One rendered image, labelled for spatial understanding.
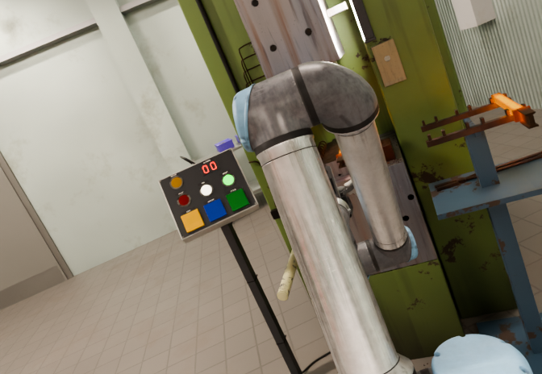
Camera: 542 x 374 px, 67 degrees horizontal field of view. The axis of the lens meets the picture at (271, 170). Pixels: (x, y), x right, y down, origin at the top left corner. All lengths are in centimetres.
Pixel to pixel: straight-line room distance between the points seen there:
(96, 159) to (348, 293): 511
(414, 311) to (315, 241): 131
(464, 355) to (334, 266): 27
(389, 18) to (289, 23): 40
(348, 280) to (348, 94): 32
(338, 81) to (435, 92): 111
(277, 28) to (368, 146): 93
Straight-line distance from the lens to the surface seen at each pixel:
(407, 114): 183
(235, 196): 170
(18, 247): 621
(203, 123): 544
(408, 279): 190
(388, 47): 177
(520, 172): 170
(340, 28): 213
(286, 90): 74
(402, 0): 180
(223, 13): 189
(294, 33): 167
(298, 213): 72
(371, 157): 87
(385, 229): 106
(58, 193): 589
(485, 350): 84
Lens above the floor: 143
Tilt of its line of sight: 13 degrees down
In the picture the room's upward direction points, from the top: 23 degrees counter-clockwise
